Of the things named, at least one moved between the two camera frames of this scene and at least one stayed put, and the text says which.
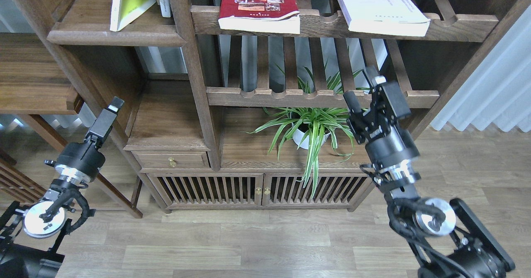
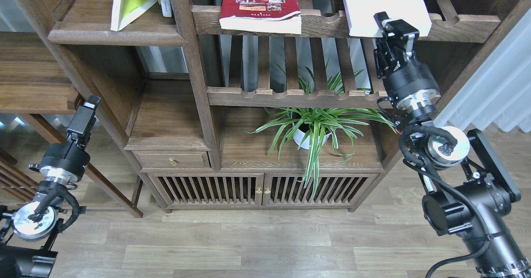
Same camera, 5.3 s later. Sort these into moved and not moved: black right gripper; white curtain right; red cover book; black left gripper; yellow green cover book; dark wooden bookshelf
Moved: black right gripper; black left gripper
Not moved: white curtain right; red cover book; yellow green cover book; dark wooden bookshelf
